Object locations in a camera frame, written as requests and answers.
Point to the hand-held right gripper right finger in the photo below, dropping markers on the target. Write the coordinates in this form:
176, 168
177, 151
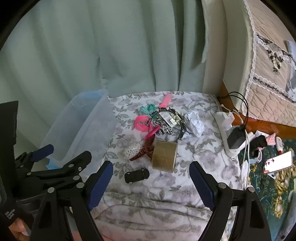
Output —
203, 185

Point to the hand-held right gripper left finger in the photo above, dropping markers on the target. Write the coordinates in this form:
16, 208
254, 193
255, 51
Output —
100, 185

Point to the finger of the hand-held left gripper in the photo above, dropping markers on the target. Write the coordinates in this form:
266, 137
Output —
42, 150
69, 165

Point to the black toy car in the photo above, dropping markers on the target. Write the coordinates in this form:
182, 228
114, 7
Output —
137, 176

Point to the clear plastic storage container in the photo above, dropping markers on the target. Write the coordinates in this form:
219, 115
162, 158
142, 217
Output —
76, 120

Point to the white pearl hair clip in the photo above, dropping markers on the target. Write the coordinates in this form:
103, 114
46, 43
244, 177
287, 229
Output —
131, 150

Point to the brown packing tape roll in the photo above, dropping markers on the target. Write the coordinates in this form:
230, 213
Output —
163, 157

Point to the black decorated headband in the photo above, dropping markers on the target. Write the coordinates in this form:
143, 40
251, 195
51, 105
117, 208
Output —
180, 133

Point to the dark red hair claw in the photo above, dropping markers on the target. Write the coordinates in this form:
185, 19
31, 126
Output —
148, 148

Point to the white paper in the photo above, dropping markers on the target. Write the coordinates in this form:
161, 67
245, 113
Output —
194, 124

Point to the leopard print scrunchie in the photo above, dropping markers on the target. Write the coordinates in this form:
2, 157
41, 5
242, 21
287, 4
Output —
163, 131

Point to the pink and teal plastic spring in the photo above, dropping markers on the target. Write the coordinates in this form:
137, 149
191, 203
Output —
141, 122

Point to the white and blue carton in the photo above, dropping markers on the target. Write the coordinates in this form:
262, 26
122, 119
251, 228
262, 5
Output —
165, 115

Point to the pink comb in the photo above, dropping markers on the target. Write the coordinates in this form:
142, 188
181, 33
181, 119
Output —
165, 100

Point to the person's left hand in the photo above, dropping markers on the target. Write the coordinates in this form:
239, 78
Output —
19, 229

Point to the grey floral blanket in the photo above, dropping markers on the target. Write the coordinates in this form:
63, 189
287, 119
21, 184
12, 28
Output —
203, 148

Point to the black power adapter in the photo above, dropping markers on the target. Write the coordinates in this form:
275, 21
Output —
236, 138

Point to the white power strip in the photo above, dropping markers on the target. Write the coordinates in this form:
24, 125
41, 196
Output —
222, 129

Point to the black pouch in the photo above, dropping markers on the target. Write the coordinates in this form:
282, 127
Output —
258, 141

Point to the white charger plug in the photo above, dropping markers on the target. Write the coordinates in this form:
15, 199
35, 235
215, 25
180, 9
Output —
227, 119

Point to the green floral rug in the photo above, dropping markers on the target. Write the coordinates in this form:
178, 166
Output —
272, 197

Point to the pink patterned pouch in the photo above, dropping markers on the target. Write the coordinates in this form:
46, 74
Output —
270, 140

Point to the smartphone with lit screen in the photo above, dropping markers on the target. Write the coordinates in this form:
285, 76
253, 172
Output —
281, 161

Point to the white and red tube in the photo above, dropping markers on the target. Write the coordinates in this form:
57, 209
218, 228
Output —
278, 144

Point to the pale green curtain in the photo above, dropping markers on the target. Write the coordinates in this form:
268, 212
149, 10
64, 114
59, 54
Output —
92, 46

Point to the beige quilted bedspread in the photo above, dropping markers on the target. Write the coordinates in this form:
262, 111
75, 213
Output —
263, 14

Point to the white bed frame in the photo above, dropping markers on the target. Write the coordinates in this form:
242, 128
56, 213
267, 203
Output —
240, 69

